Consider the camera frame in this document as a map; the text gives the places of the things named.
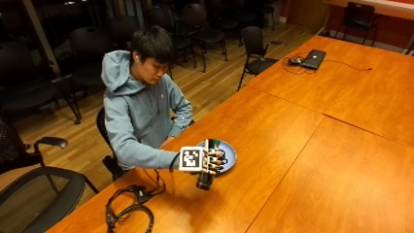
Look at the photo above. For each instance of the black armchair with grey armrests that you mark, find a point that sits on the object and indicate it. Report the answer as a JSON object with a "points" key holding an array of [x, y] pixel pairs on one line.
{"points": [[256, 55]]}

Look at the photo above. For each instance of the white counter ledge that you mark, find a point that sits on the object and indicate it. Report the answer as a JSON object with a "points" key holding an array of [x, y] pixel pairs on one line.
{"points": [[380, 8]]}

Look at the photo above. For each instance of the black laptop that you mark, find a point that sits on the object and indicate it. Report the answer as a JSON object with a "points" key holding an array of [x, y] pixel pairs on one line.
{"points": [[313, 59]]}

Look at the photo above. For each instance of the the person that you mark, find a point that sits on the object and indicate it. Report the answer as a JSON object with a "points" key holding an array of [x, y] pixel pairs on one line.
{"points": [[136, 110]]}

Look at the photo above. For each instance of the blue round plate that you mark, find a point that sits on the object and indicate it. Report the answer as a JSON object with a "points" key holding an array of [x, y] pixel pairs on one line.
{"points": [[229, 155]]}

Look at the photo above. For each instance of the black armless chair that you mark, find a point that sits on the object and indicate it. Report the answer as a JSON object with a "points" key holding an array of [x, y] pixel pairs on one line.
{"points": [[357, 17]]}

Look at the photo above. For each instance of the cluster of black stacking chairs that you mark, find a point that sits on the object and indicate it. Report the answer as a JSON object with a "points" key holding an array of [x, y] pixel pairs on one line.
{"points": [[91, 55]]}

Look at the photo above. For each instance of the black mesh armchair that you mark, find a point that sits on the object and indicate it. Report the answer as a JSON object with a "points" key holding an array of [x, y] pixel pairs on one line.
{"points": [[43, 200], [18, 149]]}

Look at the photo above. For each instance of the white marker cube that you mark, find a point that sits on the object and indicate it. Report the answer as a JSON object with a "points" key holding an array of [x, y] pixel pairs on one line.
{"points": [[191, 158]]}

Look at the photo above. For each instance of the black power adapter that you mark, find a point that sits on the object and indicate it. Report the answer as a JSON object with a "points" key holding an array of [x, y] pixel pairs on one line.
{"points": [[295, 61]]}

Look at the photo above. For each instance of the black seat under person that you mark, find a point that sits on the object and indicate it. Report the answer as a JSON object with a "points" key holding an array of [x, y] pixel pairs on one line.
{"points": [[108, 155]]}

